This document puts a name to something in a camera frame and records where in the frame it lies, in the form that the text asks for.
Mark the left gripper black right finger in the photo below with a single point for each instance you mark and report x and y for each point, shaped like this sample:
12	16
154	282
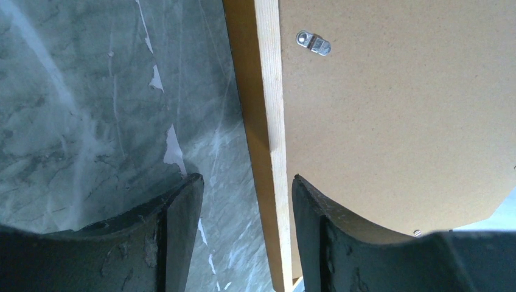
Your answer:
341	251

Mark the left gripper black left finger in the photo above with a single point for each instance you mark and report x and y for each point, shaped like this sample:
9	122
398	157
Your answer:
148	248

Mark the brown backing board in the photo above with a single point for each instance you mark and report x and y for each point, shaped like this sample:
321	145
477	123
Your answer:
402	111

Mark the wooden picture frame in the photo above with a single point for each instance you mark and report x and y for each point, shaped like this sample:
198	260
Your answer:
255	41

